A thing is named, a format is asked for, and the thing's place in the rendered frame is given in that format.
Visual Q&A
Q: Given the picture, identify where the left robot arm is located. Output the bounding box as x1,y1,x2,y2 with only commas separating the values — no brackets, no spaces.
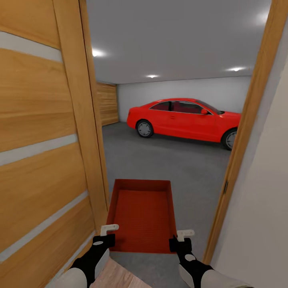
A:
47,224,119,288

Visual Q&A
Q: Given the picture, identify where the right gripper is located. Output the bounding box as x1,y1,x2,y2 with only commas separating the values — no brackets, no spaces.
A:
169,235,192,254

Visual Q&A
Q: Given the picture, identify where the storage box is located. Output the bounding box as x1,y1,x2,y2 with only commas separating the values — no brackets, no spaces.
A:
106,179,177,254

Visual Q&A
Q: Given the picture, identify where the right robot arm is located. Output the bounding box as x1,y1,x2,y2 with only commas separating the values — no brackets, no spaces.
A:
169,230,255,288

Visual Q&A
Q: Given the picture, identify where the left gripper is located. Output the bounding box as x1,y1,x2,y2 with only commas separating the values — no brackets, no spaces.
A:
93,234,115,248

